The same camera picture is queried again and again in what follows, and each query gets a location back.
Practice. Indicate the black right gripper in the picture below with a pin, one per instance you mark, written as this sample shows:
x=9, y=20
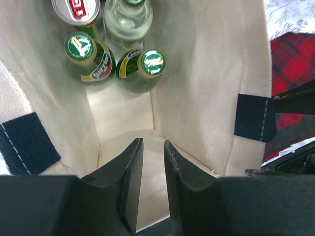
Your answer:
x=302, y=161

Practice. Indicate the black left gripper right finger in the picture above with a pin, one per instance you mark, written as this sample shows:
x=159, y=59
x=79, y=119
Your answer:
x=203, y=205

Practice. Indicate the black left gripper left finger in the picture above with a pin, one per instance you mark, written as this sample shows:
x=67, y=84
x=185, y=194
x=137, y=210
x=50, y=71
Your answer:
x=103, y=203

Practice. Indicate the beige canvas tote bag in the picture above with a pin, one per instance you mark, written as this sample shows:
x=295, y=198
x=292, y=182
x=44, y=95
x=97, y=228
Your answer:
x=56, y=125

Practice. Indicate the green Perrier bottle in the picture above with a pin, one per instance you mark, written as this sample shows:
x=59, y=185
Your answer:
x=91, y=61
x=140, y=70

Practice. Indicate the red plaid skirt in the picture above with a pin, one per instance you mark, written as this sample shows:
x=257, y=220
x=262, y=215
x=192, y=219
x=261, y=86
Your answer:
x=293, y=64

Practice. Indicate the floral tablecloth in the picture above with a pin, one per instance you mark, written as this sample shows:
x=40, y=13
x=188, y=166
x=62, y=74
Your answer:
x=282, y=16

